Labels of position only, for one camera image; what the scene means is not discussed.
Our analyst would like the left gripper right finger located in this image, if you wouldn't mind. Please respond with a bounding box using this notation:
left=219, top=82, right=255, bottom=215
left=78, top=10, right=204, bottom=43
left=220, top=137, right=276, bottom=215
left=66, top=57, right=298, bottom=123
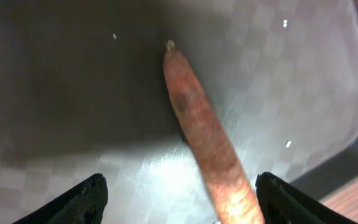
left=255, top=172, right=357, bottom=224

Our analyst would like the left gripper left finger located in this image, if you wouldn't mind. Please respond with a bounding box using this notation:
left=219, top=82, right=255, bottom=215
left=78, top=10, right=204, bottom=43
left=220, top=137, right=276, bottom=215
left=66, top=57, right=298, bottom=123
left=14, top=173, right=108, bottom=224

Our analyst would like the orange carrot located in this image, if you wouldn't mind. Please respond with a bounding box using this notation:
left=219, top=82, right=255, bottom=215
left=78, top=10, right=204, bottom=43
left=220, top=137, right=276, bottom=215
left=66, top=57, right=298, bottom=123
left=163, top=40, right=265, bottom=223

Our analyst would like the dark brown serving tray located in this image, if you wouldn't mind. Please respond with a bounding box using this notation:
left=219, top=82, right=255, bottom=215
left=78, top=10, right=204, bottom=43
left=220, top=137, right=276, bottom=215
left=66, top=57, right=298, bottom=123
left=0, top=0, right=358, bottom=223

